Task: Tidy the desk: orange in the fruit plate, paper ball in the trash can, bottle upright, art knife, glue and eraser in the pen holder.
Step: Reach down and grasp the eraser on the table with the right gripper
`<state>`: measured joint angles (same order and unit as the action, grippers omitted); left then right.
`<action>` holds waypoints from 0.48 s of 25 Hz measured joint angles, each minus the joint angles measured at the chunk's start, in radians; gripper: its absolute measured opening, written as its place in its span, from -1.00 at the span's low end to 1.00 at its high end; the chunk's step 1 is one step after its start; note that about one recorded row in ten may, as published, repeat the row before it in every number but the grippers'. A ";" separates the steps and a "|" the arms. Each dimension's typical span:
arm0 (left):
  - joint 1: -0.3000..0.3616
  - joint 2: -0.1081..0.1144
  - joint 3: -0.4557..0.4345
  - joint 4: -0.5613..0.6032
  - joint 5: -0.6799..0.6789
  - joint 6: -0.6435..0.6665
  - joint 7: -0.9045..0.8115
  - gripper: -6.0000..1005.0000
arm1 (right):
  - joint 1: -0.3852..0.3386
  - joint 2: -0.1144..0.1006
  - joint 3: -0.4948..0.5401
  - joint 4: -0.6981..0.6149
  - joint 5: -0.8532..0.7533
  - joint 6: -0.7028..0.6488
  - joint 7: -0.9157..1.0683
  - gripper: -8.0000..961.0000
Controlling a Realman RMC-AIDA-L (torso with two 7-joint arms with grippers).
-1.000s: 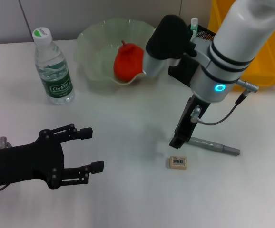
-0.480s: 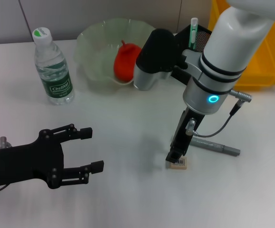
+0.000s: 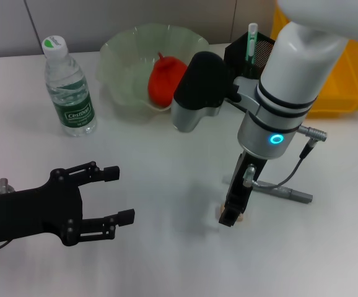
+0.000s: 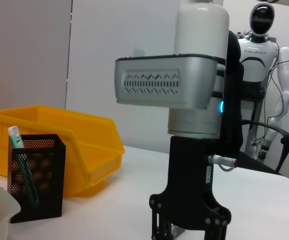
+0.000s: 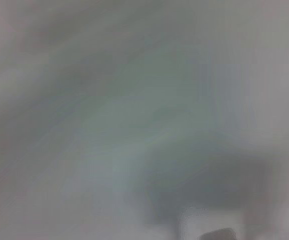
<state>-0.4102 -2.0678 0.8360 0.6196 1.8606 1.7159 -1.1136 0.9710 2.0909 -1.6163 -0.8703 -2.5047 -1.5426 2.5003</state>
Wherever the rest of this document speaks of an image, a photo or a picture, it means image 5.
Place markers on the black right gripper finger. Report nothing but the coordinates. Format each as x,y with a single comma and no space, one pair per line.
218,235

